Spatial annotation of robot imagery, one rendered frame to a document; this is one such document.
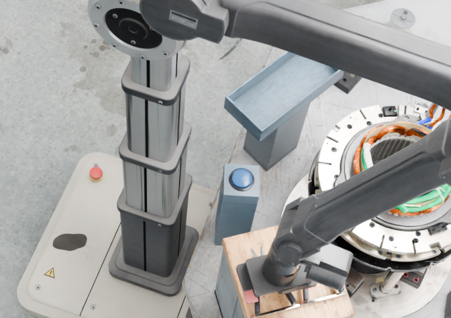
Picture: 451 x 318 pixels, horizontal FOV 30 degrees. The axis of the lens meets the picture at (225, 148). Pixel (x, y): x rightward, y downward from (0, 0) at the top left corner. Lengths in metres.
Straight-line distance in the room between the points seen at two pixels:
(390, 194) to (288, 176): 0.86
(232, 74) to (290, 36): 2.10
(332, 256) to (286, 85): 0.57
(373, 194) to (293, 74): 0.73
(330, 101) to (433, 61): 1.16
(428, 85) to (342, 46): 0.10
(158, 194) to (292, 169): 0.32
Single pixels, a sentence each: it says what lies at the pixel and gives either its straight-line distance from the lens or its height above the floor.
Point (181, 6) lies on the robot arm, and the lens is 0.91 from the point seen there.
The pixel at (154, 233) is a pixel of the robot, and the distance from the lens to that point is 2.09.
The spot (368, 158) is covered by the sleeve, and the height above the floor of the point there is 1.16.
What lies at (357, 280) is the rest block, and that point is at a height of 0.84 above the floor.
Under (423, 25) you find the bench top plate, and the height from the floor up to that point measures 0.78.
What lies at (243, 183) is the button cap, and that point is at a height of 1.04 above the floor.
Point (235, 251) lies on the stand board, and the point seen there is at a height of 1.06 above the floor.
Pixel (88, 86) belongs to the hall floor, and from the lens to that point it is 2.99.
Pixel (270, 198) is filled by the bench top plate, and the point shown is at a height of 0.78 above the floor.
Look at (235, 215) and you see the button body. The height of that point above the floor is 0.94.
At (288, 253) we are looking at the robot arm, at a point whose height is 1.33.
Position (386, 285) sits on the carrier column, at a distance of 1.81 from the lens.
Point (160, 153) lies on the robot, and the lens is 1.76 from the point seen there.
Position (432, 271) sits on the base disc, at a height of 0.80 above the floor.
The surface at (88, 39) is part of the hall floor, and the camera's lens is 3.11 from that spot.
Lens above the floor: 2.49
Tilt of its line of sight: 61 degrees down
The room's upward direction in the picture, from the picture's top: 9 degrees clockwise
